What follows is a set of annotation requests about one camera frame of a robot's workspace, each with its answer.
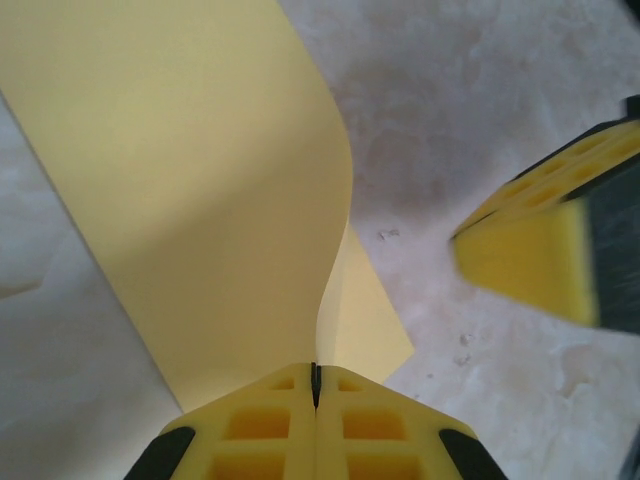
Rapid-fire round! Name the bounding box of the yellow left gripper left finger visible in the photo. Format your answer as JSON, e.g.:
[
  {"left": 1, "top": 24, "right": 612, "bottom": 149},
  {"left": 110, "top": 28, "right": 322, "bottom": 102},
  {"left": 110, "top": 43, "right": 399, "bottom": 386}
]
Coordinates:
[{"left": 124, "top": 362, "right": 317, "bottom": 480}]

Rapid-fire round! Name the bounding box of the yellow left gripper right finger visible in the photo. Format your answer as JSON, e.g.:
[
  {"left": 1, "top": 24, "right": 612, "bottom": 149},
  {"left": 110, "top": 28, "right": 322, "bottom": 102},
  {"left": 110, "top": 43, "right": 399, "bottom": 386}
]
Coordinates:
[{"left": 315, "top": 364, "right": 509, "bottom": 480}]

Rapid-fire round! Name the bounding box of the yellow square paper sheet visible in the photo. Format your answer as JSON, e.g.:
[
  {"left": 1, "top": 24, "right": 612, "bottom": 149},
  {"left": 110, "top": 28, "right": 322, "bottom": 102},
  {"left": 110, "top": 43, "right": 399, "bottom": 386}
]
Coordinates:
[{"left": 0, "top": 0, "right": 416, "bottom": 417}]

